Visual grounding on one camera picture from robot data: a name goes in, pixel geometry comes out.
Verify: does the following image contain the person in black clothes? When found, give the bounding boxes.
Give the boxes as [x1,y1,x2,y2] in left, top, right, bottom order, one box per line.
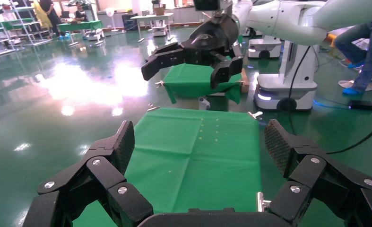
[39,0,63,36]

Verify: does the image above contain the small green cloth covered table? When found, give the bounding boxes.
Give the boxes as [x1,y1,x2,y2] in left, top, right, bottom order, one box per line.
[163,62,251,110]

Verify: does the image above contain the seated person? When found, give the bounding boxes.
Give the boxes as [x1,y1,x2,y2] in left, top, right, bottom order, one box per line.
[74,3,88,23]

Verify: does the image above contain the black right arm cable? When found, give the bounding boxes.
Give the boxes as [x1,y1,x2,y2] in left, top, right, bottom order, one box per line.
[287,45,311,136]

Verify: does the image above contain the white pedestal fan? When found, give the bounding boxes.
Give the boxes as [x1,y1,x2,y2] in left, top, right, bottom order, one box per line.
[105,8,120,32]

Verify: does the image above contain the person in yellow clothes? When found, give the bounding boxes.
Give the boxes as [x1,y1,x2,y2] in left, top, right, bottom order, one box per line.
[32,0,53,30]

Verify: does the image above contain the small white mobile robot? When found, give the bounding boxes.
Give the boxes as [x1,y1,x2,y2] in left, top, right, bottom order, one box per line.
[248,35,282,60]

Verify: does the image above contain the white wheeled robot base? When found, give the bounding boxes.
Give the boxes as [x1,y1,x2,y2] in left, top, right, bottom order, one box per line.
[253,41,319,113]

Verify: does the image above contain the black floor cable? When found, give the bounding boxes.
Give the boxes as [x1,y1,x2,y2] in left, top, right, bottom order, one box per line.
[326,117,372,155]

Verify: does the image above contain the white round floor base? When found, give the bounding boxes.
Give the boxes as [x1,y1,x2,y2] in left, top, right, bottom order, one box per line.
[338,79,372,92]

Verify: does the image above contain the person in blue jeans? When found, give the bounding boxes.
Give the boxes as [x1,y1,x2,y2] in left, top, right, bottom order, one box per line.
[333,17,372,96]

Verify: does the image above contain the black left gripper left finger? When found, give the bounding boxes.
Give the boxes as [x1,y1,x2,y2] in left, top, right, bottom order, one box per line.
[23,120,154,227]

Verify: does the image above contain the white desk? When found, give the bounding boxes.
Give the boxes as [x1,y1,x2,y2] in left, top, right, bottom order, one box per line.
[130,12,174,43]

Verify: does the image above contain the black power adapter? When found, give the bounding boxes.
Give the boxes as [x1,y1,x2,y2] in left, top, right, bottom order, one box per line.
[348,100,372,110]

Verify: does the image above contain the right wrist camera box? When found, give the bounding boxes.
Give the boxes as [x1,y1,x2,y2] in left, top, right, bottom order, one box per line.
[193,0,234,13]

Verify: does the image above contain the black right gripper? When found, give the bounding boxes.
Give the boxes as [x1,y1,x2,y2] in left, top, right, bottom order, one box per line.
[141,14,245,89]

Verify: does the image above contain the green table cloth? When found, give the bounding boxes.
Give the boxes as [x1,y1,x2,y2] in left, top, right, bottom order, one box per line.
[73,107,263,227]

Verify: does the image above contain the white shelf rack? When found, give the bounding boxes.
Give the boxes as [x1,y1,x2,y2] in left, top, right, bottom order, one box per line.
[0,0,53,60]

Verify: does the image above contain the long green covered table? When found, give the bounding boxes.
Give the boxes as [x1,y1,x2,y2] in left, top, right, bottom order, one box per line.
[57,20,104,41]

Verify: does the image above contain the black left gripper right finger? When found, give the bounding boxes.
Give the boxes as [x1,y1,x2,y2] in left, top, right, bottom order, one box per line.
[264,119,372,227]

